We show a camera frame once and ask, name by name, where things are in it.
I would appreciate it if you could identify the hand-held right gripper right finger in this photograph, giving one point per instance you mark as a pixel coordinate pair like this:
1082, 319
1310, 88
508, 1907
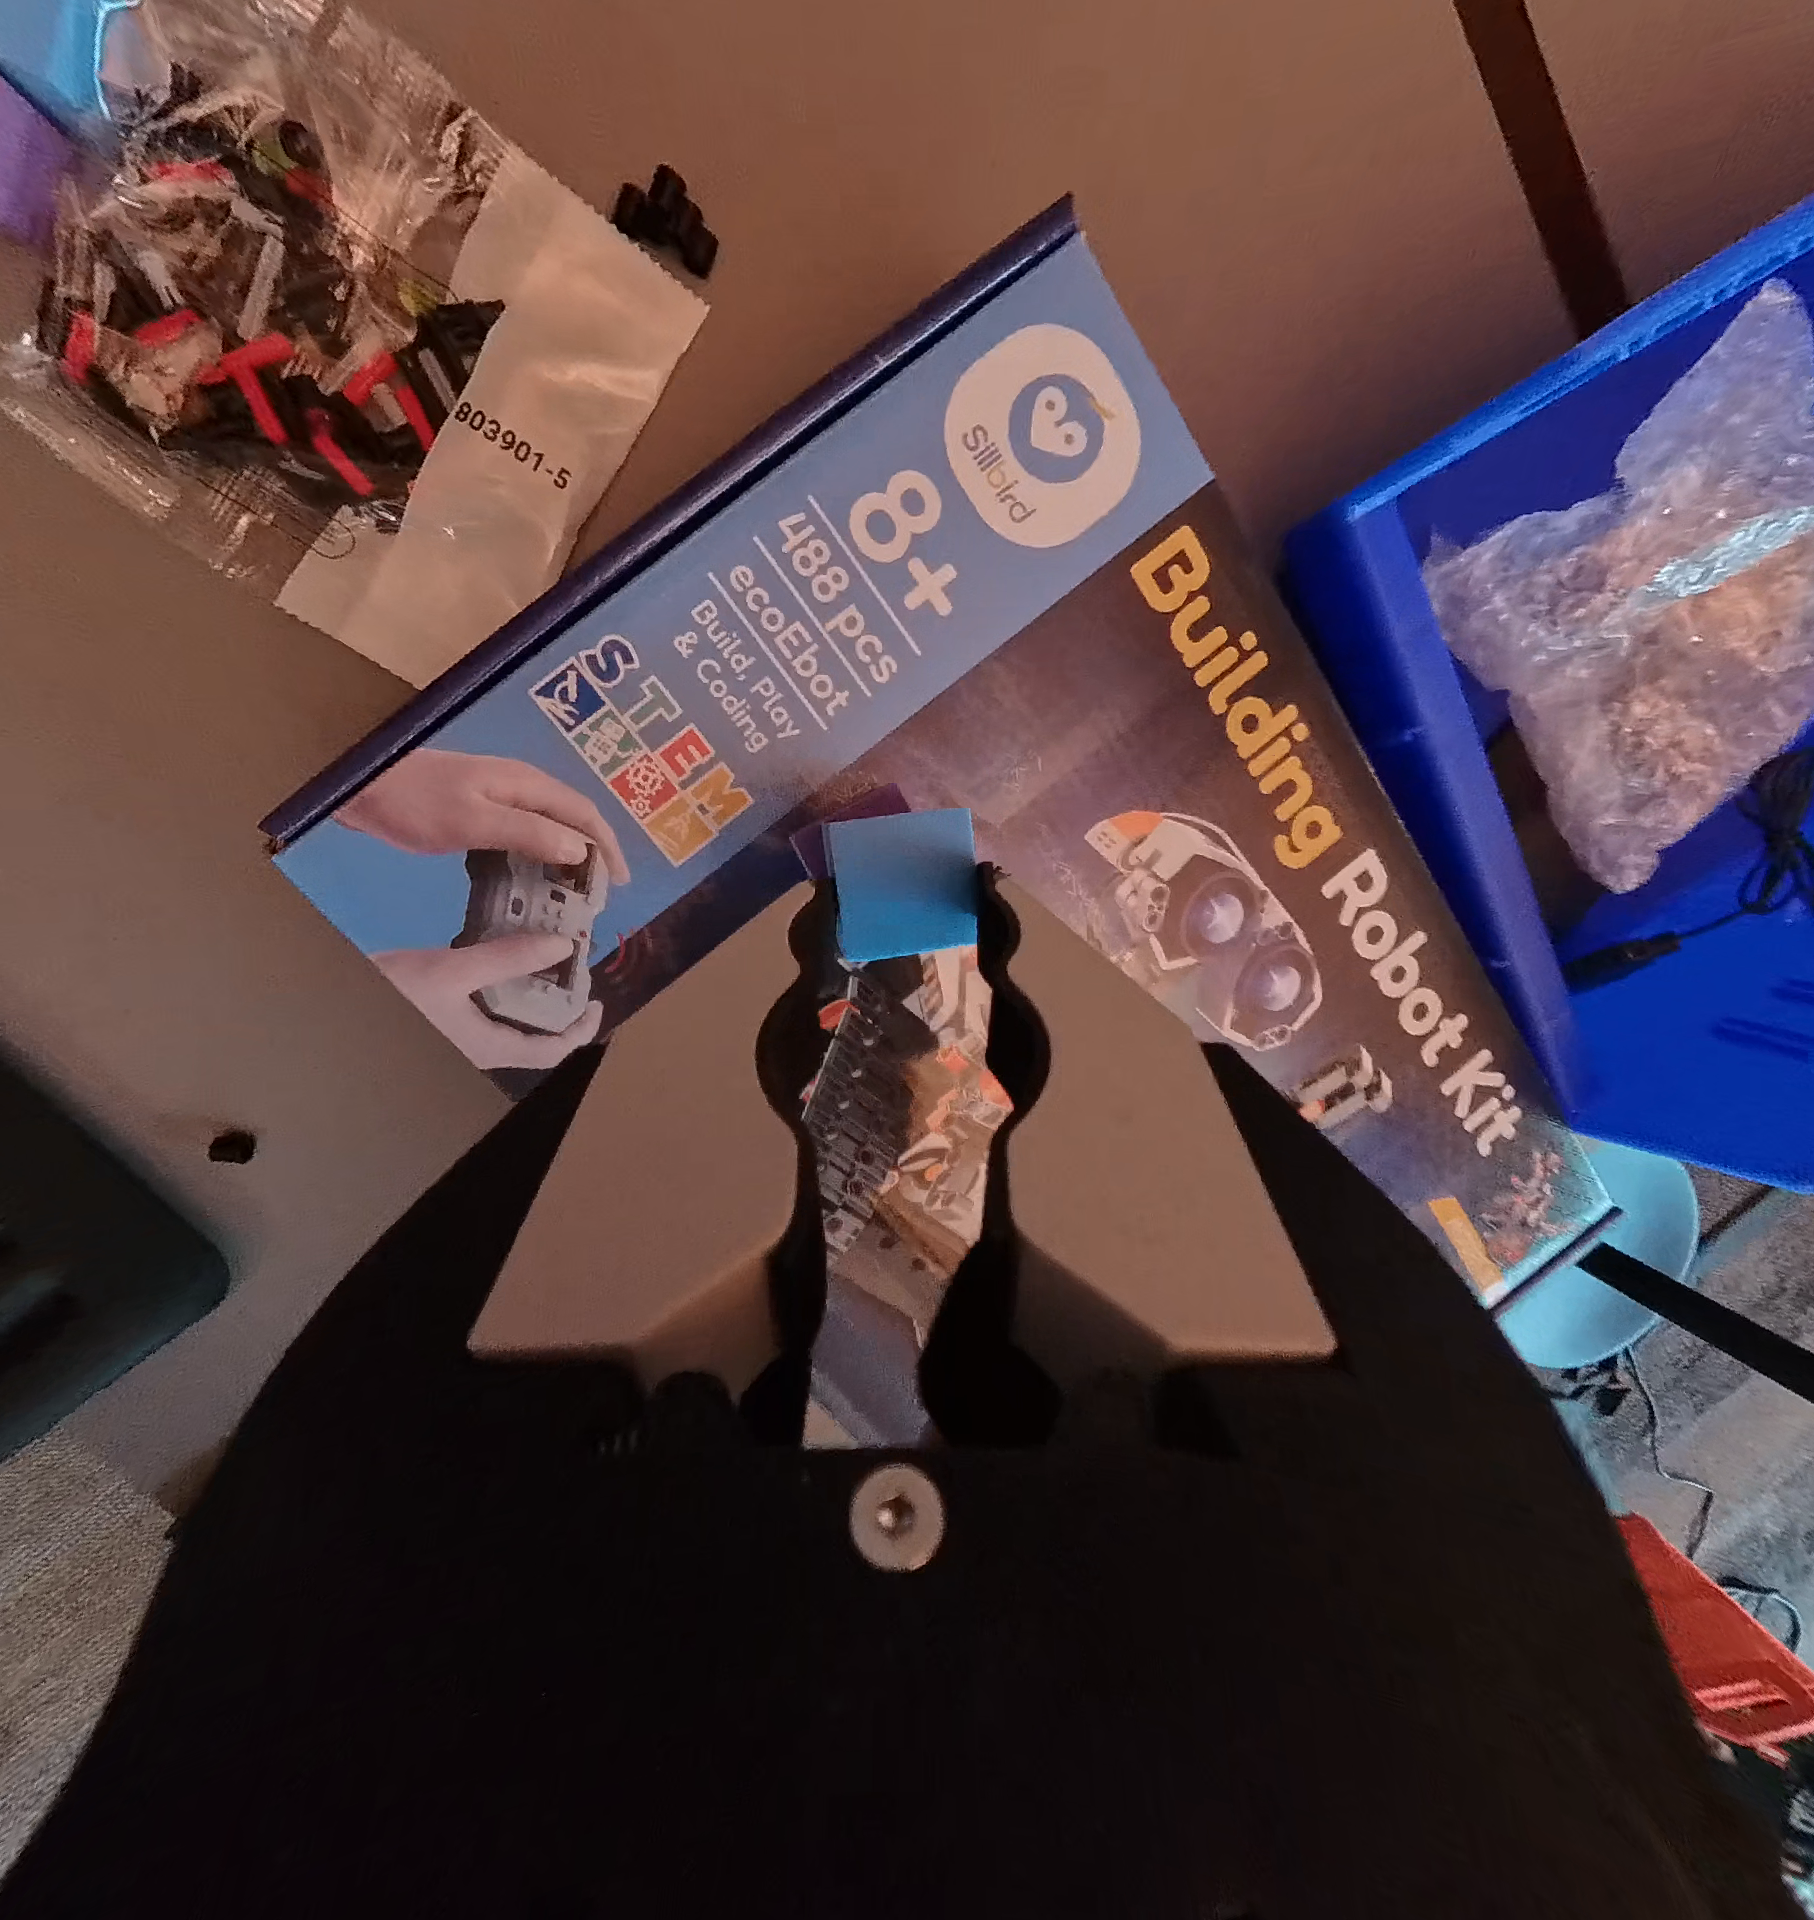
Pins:
1164, 1238

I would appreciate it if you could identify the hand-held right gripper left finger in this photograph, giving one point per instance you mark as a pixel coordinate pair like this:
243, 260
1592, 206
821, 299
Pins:
639, 1246

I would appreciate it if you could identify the grey desk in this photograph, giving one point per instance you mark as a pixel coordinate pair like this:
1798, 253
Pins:
1148, 181

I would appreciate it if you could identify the black small bushing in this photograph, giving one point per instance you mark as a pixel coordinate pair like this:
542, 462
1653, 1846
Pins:
232, 1148

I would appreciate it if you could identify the black studded baseplate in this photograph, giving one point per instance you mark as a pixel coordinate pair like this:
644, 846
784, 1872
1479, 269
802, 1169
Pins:
68, 1261

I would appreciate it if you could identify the blue plastic bin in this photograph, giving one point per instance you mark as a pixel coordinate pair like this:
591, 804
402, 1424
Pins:
1748, 1019

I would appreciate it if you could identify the red plastic object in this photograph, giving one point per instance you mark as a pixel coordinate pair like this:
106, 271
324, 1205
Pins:
1719, 1636

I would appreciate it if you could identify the blue robot kit box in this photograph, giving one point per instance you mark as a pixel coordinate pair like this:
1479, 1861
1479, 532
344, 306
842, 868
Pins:
850, 570

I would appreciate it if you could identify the bubble wrap bag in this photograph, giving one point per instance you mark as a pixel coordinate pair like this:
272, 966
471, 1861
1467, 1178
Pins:
1688, 600

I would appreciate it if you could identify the silver plastic parts bag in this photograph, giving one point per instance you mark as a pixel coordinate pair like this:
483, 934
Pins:
248, 330

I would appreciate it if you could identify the black double connector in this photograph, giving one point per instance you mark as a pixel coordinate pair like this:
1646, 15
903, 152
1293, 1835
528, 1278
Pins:
668, 227

